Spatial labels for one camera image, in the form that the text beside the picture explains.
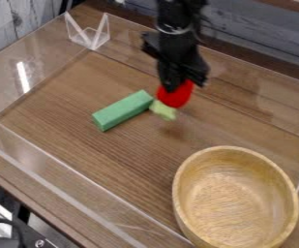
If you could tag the wooden bowl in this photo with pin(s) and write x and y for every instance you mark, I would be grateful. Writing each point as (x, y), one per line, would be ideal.
(233, 199)

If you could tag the black device with knob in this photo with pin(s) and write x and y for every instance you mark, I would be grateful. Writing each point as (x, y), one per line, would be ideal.
(23, 238)

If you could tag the red plush strawberry toy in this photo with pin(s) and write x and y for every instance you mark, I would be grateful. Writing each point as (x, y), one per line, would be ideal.
(168, 101)

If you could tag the green foam block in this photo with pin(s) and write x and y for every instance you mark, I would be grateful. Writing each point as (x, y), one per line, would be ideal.
(122, 110)

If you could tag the clear acrylic enclosure wall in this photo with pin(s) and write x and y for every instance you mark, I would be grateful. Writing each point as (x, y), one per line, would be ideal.
(99, 184)

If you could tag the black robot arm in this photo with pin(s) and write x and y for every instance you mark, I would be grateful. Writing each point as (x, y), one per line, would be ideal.
(179, 16)

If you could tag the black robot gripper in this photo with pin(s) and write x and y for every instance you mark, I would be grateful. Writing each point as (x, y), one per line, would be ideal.
(178, 59)

